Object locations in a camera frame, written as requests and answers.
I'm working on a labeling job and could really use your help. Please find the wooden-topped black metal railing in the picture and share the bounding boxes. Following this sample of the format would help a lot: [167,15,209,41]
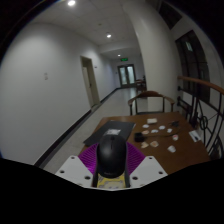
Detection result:
[176,75,224,162]

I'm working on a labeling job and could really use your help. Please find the thin black cable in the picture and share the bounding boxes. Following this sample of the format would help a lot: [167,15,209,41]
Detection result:
[142,124,178,139]

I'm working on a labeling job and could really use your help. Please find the black computer mouse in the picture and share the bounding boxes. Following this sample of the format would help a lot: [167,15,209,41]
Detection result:
[95,134,129,180]

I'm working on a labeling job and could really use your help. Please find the recessed ceiling lights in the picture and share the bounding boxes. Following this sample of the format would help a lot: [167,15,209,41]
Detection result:
[66,0,122,58]

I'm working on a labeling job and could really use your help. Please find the wooden armchair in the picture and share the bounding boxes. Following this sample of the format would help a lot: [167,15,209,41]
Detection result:
[127,90,176,116]

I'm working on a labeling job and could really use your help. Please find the distant wooden chair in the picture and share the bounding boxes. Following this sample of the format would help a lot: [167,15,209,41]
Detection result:
[134,78,148,95]

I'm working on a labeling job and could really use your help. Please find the white paper leaflet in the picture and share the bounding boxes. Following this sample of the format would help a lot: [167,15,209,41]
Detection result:
[188,129,202,143]

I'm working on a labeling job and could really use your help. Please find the small black box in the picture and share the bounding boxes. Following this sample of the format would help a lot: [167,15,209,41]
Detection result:
[133,132,145,143]

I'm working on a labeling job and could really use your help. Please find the side doorway with frame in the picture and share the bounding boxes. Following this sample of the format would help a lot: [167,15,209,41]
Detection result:
[80,55,101,108]

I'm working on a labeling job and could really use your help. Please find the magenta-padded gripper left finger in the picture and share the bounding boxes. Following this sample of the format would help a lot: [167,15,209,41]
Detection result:
[54,142,100,188]

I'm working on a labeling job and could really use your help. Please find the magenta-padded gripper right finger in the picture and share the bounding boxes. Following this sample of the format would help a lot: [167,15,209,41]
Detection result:
[125,141,169,189]

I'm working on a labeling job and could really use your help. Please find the glass double door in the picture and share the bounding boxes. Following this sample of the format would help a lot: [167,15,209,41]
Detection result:
[117,63,137,88]

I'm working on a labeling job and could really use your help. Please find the dark framed window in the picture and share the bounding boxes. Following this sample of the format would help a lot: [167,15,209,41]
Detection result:
[175,30,211,105]

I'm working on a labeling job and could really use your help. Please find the round yellow cartoon mouse pad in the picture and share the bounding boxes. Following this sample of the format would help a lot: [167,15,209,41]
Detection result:
[96,175,126,191]

